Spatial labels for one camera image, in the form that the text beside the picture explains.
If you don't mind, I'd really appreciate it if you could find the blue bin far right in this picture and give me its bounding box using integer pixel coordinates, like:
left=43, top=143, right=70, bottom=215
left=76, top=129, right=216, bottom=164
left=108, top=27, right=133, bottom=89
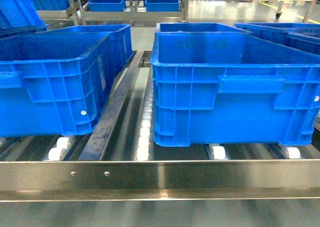
left=285, top=32, right=320, bottom=55

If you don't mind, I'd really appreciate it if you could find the blue bin behind right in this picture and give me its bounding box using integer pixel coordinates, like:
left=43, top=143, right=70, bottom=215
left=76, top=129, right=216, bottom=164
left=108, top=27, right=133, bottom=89
left=155, top=22, right=253, bottom=35

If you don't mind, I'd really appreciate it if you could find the blue bin front left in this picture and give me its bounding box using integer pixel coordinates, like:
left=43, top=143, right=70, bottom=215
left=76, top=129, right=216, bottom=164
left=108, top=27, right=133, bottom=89
left=0, top=32, right=113, bottom=137

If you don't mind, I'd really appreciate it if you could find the stainless steel shelf rack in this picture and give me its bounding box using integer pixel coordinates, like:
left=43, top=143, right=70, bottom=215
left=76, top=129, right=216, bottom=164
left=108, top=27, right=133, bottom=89
left=0, top=0, right=320, bottom=227

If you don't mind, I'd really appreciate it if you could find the blue bin behind left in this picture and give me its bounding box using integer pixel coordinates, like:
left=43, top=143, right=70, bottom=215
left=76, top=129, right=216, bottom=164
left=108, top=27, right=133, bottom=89
left=46, top=24, right=133, bottom=72

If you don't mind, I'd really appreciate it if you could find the blue bin front right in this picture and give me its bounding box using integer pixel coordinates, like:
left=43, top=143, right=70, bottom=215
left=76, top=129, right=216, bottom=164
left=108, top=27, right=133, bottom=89
left=150, top=32, right=320, bottom=147

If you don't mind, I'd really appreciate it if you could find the blue bin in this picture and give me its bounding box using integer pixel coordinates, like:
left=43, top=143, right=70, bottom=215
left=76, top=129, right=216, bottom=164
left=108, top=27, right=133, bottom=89
left=150, top=32, right=320, bottom=147
left=46, top=24, right=133, bottom=72
left=285, top=32, right=320, bottom=55
left=0, top=32, right=113, bottom=137
left=155, top=22, right=253, bottom=35

